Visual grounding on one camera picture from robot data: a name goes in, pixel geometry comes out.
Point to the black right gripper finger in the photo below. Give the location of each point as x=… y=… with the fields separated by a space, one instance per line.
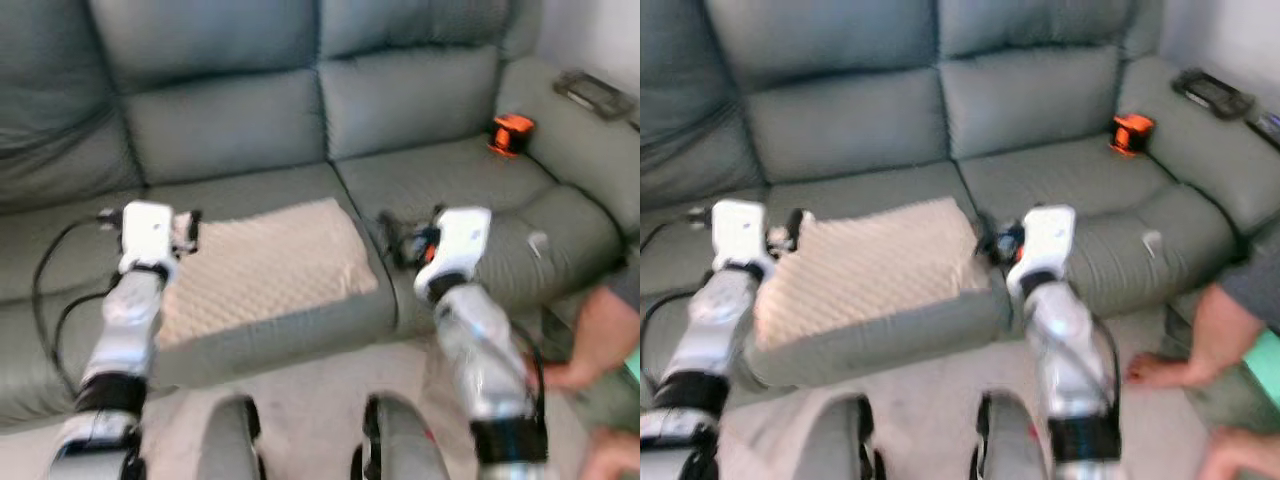
x=985 y=235
x=393 y=235

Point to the cream bumpy pillow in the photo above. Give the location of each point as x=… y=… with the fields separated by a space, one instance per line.
x=870 y=262
x=265 y=265

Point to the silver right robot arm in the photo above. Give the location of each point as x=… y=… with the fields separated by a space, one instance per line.
x=1070 y=360
x=485 y=360

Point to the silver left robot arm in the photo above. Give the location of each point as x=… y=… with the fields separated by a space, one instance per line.
x=125 y=330
x=710 y=330

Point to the grey green leather sofa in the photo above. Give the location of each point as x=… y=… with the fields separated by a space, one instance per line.
x=900 y=100
x=300 y=100

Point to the person's hand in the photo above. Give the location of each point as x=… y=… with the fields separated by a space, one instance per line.
x=1165 y=372
x=570 y=376

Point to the small white scrap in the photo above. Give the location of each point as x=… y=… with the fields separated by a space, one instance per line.
x=538 y=244
x=1151 y=240

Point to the orange black device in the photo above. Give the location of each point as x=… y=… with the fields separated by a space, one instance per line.
x=511 y=135
x=1132 y=134

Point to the grey robot right leg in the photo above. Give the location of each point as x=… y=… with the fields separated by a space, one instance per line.
x=400 y=440
x=1005 y=440

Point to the grey robot leg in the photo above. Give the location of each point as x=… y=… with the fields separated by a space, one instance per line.
x=1005 y=440
x=840 y=440
x=400 y=440
x=228 y=440

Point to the grey robot left leg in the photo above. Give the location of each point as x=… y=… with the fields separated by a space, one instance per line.
x=840 y=440
x=228 y=440

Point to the black remote control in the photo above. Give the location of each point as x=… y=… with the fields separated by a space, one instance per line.
x=1212 y=93
x=593 y=95

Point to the person's bare knee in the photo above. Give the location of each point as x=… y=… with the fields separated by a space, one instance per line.
x=615 y=458
x=1240 y=456

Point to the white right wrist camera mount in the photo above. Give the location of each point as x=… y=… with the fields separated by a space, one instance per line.
x=1042 y=248
x=455 y=250

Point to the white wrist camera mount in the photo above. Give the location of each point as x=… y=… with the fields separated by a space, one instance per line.
x=147 y=235
x=455 y=250
x=740 y=232
x=1042 y=248

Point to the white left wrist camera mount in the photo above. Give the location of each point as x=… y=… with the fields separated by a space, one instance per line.
x=147 y=235
x=740 y=232

